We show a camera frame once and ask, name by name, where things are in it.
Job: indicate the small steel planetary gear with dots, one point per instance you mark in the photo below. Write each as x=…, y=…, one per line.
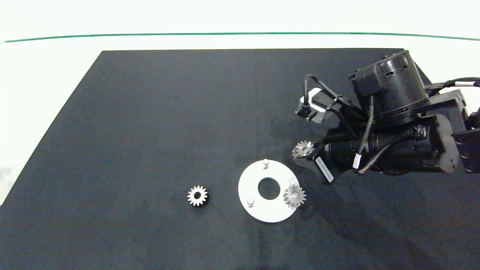
x=300, y=151
x=203, y=196
x=290, y=200

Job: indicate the round white plate with pins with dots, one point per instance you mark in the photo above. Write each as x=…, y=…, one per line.
x=263, y=212

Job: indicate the dark rectangular mat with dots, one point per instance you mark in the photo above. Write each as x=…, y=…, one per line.
x=150, y=131

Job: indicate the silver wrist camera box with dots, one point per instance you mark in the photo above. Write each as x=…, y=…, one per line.
x=319, y=112

